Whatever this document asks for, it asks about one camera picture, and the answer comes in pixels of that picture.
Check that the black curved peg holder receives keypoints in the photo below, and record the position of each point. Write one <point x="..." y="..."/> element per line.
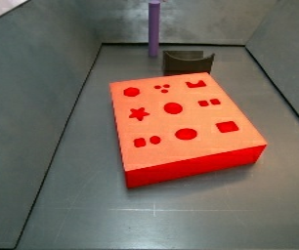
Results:
<point x="181" y="62"/>

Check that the purple round peg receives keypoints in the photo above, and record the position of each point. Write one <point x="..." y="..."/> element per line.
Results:
<point x="153" y="27"/>

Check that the red shape-sorting board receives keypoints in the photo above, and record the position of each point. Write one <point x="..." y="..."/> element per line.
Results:
<point x="180" y="128"/>

